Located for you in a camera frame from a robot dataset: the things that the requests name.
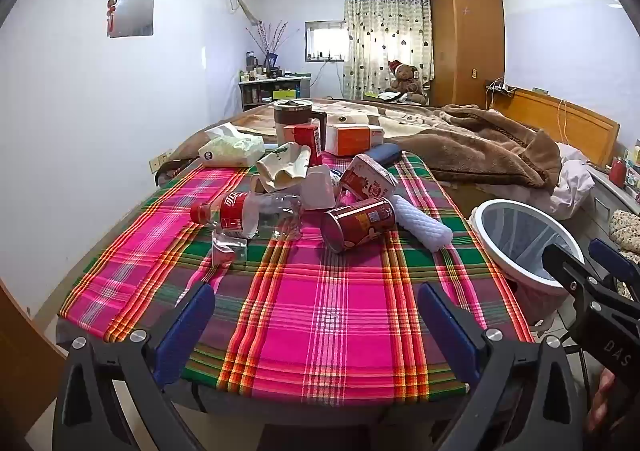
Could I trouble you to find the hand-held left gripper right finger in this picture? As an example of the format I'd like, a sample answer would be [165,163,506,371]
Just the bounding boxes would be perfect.
[417,282,593,451]

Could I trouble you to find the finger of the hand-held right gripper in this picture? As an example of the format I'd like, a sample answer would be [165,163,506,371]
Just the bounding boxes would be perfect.
[541,242,608,312]
[588,238,640,304]

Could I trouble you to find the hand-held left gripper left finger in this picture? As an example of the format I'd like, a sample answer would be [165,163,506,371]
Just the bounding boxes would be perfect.
[52,282,217,451]

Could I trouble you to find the white trash bin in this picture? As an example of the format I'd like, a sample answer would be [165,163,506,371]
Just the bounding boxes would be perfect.
[468,199,586,327]

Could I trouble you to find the clear plastic wrapper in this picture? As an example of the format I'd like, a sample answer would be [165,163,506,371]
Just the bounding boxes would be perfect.
[210,230,249,267]

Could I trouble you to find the white foam net sleeve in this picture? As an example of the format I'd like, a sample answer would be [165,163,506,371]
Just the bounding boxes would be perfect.
[390,194,453,252]

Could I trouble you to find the clear plastic bottle red label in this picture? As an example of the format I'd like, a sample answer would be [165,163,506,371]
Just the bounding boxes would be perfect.
[190,191,306,241]

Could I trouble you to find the red drink can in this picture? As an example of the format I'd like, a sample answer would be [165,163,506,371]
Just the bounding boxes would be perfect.
[320,197,397,254]

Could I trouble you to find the white paper bag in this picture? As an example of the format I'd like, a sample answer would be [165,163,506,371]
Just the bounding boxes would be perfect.
[249,142,313,194]

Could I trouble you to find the red cardboard box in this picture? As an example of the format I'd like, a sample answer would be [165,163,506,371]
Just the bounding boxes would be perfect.
[283,124,323,166]

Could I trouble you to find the person's right hand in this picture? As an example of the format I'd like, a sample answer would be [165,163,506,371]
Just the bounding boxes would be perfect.
[585,370,618,436]

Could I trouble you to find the floral quilted jacket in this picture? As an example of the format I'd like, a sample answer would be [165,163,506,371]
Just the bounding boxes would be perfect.
[607,210,640,302]

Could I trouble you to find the grey drawer cabinet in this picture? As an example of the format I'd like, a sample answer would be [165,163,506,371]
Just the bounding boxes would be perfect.
[585,163,640,252]

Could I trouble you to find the pale pink bedsheet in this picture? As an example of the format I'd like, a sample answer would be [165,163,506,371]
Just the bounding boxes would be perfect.
[547,143,596,222]

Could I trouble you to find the pink plaid tablecloth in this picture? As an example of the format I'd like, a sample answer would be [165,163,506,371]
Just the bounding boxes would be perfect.
[57,151,536,407]

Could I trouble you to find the wooden headboard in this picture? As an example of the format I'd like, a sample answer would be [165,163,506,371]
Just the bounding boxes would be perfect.
[492,87,621,166]

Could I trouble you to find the brown fleece blanket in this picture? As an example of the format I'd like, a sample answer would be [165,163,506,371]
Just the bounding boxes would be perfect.
[177,98,563,192]

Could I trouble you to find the wooden door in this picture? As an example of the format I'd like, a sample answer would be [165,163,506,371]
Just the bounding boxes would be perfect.
[0,281,68,451]

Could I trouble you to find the white tissue pack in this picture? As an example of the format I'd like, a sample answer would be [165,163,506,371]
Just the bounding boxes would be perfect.
[197,122,266,168]

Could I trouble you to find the dark blue glasses case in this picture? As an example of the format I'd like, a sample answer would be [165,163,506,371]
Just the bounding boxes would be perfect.
[367,143,402,166]

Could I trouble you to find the white power strip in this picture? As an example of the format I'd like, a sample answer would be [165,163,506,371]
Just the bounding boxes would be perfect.
[485,78,521,96]

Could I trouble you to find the orange cardboard box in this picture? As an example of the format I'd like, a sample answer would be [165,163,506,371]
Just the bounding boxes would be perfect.
[327,123,386,158]

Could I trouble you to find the brown lidded mug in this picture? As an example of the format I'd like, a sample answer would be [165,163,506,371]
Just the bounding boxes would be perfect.
[273,99,328,152]

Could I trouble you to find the wooden wardrobe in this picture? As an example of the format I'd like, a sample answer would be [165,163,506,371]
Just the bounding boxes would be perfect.
[429,0,506,108]

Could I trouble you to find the brown teddy bear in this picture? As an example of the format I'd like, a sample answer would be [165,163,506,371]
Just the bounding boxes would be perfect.
[382,60,428,106]

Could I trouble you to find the grey shelf unit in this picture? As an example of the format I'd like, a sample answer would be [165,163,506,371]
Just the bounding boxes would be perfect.
[238,76,311,112]

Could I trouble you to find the dried branches in vase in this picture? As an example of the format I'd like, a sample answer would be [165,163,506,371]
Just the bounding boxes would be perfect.
[245,21,290,69]

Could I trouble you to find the heart print curtain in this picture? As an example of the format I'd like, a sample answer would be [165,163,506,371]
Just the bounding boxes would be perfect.
[342,0,435,100]

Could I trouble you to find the small window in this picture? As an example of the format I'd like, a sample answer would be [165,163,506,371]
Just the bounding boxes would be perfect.
[305,21,347,63]

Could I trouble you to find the orange cable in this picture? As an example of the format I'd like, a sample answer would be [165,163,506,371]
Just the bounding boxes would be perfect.
[556,98,569,144]

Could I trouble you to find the wall outlet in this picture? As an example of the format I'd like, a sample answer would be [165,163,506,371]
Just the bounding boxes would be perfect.
[150,148,173,174]

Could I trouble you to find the square wall mirror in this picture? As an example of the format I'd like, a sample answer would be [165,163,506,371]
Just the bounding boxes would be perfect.
[107,0,155,38]

